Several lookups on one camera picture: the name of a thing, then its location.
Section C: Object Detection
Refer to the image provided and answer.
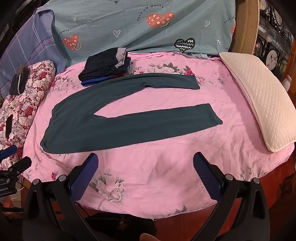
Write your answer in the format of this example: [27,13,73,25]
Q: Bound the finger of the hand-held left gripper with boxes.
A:
[6,156,32,175]
[0,145,18,160]

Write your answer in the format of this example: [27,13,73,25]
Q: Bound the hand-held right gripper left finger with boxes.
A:
[22,152,102,241]

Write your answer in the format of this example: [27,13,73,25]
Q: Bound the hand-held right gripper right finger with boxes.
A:
[192,152,271,241]

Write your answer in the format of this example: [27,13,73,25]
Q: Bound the dark green pants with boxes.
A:
[40,73,223,154]

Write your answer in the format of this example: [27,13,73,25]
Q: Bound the black phone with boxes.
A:
[5,116,14,136]

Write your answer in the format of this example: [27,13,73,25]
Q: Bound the pink floral bed sheet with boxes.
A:
[22,52,295,220]

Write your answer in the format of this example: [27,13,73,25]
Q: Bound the red floral quilt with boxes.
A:
[0,60,56,163]

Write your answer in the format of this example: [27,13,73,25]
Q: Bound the person's dark clothing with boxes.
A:
[89,211,158,241]

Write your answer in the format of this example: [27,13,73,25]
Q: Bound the dark grey garment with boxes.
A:
[10,65,29,95]

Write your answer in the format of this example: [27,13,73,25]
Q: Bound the blue folded garment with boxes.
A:
[81,74,116,88]

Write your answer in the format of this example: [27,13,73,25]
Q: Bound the cream quilted pillow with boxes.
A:
[218,52,295,153]

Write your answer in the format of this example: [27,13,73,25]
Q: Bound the purple plaid pillow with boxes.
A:
[0,9,67,99]

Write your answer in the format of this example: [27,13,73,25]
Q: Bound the stack of folded dark clothes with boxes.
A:
[79,47,132,81]

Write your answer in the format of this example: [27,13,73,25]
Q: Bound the small white container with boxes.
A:
[281,76,292,92]

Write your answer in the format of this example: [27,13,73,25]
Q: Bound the teal heart print quilt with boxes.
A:
[42,0,237,67]

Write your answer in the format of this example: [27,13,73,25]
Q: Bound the glass display cabinet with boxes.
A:
[254,0,296,81]

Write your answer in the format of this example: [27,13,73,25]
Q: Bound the wooden headboard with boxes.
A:
[229,0,260,56]

